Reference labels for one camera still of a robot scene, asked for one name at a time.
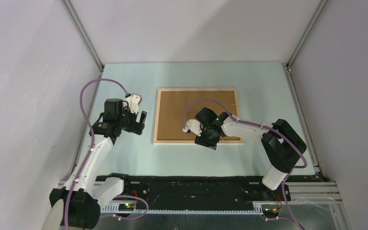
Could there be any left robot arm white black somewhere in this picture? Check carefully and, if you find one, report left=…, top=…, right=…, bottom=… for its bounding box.
left=43, top=94, right=147, bottom=230

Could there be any left aluminium corner rail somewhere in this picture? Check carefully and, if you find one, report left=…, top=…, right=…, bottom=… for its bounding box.
left=60, top=0, right=104, bottom=72

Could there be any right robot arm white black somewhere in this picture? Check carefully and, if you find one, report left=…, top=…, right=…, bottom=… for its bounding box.
left=183, top=107, right=307, bottom=200

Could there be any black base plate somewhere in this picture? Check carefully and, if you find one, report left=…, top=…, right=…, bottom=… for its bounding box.
left=95, top=175, right=292, bottom=211

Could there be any front aluminium rail frame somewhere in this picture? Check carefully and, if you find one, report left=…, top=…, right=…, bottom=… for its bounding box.
left=41, top=181, right=352, bottom=230

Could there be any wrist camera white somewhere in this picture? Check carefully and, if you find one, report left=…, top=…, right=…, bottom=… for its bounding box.
left=183, top=119, right=203, bottom=137
left=125, top=93, right=142, bottom=115

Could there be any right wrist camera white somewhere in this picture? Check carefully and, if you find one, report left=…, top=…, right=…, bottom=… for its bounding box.
left=183, top=119, right=203, bottom=137

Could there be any right aluminium corner rail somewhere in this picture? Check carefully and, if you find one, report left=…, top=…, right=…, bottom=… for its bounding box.
left=286, top=0, right=329, bottom=69

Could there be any light wooden picture frame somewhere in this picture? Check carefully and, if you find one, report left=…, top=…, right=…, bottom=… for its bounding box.
left=153, top=88, right=244, bottom=146

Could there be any aluminium corner rail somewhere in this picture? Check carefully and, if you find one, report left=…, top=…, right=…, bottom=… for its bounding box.
left=286, top=0, right=329, bottom=69
left=60, top=0, right=104, bottom=72

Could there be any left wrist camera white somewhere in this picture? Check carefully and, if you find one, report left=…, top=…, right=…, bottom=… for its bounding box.
left=125, top=93, right=142, bottom=115

